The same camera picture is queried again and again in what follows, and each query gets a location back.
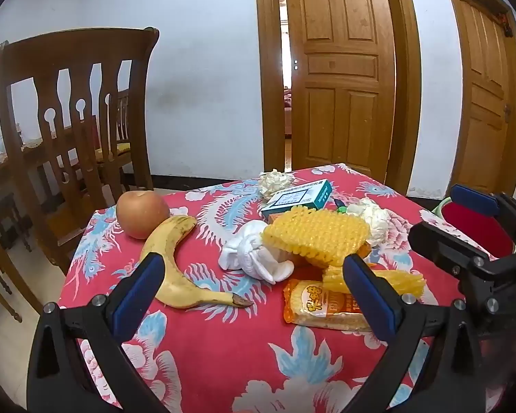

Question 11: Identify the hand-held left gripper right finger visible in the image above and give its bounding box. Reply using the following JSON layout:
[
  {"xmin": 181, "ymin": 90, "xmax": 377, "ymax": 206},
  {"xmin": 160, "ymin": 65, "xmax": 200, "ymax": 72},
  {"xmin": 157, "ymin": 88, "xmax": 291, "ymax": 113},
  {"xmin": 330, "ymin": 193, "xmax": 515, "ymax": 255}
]
[{"xmin": 343, "ymin": 254, "xmax": 495, "ymax": 413}]

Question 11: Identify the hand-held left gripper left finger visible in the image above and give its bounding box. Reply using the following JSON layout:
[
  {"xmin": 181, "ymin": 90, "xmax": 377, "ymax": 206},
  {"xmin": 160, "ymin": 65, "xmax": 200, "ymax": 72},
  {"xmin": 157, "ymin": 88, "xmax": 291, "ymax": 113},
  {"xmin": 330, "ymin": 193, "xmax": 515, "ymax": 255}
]
[{"xmin": 27, "ymin": 252, "xmax": 168, "ymax": 413}]

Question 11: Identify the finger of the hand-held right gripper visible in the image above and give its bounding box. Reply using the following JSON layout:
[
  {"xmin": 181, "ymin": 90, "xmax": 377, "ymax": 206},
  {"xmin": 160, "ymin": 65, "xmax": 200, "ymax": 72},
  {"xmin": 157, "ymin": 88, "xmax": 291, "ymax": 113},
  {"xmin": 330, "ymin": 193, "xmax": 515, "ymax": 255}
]
[
  {"xmin": 408, "ymin": 221, "xmax": 493, "ymax": 278},
  {"xmin": 449, "ymin": 184, "xmax": 506, "ymax": 218}
]

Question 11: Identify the small yellow foam net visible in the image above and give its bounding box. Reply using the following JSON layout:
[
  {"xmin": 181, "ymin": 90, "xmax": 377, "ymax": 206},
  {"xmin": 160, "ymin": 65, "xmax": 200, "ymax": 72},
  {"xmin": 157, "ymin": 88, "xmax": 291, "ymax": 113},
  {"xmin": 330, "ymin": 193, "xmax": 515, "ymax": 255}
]
[{"xmin": 322, "ymin": 262, "xmax": 427, "ymax": 299}]

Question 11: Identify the orange snack packet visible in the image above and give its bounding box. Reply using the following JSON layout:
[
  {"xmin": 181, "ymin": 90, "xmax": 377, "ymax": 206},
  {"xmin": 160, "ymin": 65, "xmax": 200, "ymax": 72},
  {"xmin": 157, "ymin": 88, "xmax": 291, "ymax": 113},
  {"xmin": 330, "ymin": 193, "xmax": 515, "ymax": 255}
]
[{"xmin": 282, "ymin": 279, "xmax": 375, "ymax": 333}]

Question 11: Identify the white foam net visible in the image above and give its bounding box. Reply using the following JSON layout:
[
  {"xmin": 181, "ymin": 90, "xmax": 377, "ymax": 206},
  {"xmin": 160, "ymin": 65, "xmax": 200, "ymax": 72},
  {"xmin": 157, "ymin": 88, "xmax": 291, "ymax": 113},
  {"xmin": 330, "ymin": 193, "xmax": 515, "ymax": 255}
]
[
  {"xmin": 347, "ymin": 198, "xmax": 392, "ymax": 246},
  {"xmin": 258, "ymin": 169, "xmax": 297, "ymax": 201}
]

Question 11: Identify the large yellow foam net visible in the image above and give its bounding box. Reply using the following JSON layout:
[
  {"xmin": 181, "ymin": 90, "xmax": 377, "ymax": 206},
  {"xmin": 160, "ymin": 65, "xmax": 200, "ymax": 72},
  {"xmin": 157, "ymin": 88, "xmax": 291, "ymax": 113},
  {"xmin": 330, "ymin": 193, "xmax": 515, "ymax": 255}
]
[{"xmin": 261, "ymin": 206, "xmax": 373, "ymax": 268}]

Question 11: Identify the white tissue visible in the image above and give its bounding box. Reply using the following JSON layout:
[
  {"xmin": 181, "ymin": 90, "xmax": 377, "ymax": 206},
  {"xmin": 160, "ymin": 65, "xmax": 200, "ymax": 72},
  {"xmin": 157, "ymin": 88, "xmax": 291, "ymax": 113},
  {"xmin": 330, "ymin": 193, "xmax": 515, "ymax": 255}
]
[{"xmin": 218, "ymin": 219, "xmax": 295, "ymax": 285}]

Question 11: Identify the yellow banana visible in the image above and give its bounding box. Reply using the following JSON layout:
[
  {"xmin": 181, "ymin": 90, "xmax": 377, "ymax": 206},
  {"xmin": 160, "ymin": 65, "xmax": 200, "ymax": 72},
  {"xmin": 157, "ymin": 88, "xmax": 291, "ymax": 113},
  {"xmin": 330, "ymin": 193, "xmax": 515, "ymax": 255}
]
[{"xmin": 138, "ymin": 215, "xmax": 254, "ymax": 309}]

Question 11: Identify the red yellow apple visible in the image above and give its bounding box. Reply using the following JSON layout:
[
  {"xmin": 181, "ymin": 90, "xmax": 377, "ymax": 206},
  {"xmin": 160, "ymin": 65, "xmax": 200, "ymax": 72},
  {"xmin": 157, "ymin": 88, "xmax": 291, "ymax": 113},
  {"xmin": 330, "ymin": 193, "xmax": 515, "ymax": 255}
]
[{"xmin": 116, "ymin": 190, "xmax": 171, "ymax": 240}]

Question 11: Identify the closed wooden door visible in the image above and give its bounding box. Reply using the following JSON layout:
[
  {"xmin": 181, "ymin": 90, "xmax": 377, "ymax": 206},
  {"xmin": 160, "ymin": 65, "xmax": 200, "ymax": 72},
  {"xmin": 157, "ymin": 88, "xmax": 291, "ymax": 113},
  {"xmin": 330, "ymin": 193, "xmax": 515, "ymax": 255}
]
[{"xmin": 455, "ymin": 0, "xmax": 516, "ymax": 194}]

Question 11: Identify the red floral tablecloth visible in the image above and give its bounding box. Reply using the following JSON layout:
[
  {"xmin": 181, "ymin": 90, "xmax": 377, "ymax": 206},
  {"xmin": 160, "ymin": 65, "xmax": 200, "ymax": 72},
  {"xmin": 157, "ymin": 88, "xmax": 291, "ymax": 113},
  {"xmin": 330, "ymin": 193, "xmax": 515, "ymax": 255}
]
[{"xmin": 64, "ymin": 162, "xmax": 516, "ymax": 413}]

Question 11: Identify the teal white carton box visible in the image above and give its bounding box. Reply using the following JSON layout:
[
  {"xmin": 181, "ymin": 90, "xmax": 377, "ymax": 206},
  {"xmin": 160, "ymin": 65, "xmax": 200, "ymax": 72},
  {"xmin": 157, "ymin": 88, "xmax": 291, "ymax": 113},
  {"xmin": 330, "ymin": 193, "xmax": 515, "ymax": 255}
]
[{"xmin": 260, "ymin": 179, "xmax": 333, "ymax": 223}]

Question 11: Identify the open wooden door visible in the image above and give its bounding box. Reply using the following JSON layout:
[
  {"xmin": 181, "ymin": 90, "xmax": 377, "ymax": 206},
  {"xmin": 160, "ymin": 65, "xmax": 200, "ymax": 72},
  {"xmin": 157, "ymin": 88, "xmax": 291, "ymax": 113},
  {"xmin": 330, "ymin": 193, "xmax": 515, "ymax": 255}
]
[{"xmin": 283, "ymin": 0, "xmax": 397, "ymax": 181}]

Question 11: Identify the wooden chair with yellow cushion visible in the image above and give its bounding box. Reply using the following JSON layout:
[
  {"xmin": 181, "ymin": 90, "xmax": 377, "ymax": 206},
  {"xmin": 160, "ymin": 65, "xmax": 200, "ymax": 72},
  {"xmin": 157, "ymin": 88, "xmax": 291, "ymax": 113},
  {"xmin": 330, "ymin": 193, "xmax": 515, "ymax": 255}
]
[{"xmin": 92, "ymin": 88, "xmax": 133, "ymax": 190}]

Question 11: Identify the pink sofa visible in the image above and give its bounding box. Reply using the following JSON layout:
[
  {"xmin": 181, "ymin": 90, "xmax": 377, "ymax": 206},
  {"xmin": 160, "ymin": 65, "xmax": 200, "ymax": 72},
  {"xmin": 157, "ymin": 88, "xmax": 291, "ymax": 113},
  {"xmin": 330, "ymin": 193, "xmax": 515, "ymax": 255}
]
[{"xmin": 283, "ymin": 88, "xmax": 294, "ymax": 137}]

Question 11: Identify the large wooden chair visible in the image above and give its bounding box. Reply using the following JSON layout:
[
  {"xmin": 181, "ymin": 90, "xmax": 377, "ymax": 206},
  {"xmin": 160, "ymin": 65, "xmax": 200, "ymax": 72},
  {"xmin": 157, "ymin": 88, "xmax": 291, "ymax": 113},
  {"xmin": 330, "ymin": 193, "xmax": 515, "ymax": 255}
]
[{"xmin": 0, "ymin": 27, "xmax": 160, "ymax": 276}]

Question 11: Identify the wooden door frame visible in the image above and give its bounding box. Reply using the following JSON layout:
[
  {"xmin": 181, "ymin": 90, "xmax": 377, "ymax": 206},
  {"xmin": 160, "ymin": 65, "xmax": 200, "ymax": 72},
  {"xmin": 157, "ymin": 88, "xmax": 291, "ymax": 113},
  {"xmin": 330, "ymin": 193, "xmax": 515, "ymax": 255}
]
[
  {"xmin": 255, "ymin": 0, "xmax": 423, "ymax": 194},
  {"xmin": 440, "ymin": 0, "xmax": 516, "ymax": 207}
]

